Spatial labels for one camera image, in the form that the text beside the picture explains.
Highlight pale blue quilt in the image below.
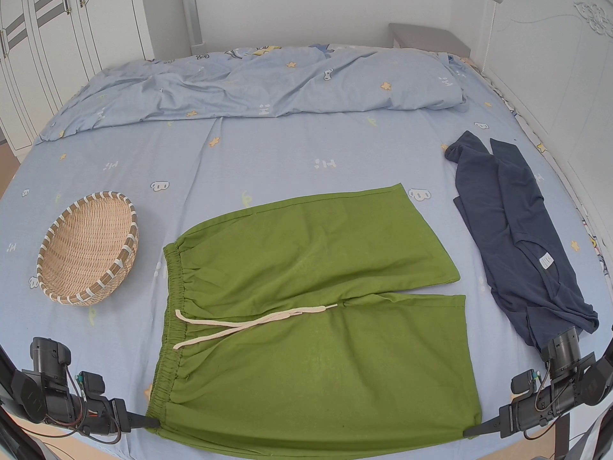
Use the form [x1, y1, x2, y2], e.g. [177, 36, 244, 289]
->
[38, 43, 472, 143]

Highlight round woven basket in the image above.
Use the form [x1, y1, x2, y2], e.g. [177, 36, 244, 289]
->
[37, 191, 140, 307]

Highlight white wardrobe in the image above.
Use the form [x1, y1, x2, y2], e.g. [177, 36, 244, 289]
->
[0, 0, 159, 152]

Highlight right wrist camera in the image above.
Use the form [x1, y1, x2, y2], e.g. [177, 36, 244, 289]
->
[511, 368, 539, 396]

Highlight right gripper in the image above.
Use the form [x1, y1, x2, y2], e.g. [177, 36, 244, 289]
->
[499, 384, 578, 439]

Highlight grey bedside table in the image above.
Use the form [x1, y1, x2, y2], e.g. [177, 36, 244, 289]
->
[388, 22, 471, 57]

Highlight green shorts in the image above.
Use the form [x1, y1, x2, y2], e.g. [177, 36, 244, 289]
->
[145, 184, 482, 447]

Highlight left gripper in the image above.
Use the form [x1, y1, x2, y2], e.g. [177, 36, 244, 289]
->
[48, 393, 129, 436]

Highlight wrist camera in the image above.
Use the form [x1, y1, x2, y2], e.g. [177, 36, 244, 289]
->
[511, 368, 539, 396]
[77, 373, 106, 401]

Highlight dark blue T-shirt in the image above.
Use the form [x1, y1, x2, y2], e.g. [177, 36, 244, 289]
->
[443, 130, 600, 349]

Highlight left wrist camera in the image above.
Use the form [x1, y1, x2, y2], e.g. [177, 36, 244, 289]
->
[77, 373, 106, 401]

